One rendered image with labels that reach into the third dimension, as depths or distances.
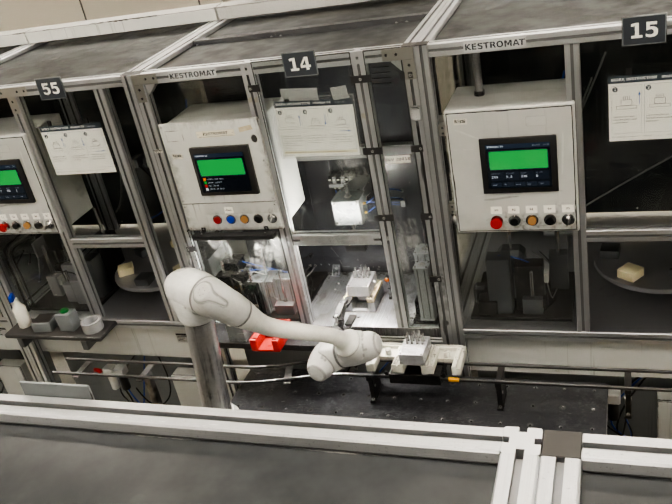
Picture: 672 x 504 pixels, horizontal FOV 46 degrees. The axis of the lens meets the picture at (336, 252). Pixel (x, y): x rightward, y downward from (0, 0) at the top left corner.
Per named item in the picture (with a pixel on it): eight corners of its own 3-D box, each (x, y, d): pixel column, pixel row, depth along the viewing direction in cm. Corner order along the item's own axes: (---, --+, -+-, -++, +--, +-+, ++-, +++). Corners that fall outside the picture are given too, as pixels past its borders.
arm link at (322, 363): (325, 363, 299) (353, 355, 293) (311, 389, 287) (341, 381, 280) (310, 341, 296) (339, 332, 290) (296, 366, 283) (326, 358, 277)
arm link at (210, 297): (258, 298, 254) (233, 287, 263) (220, 276, 241) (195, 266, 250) (239, 335, 252) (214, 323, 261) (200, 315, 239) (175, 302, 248)
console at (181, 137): (186, 234, 321) (154, 127, 300) (216, 202, 344) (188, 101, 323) (281, 232, 306) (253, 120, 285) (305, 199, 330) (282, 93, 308)
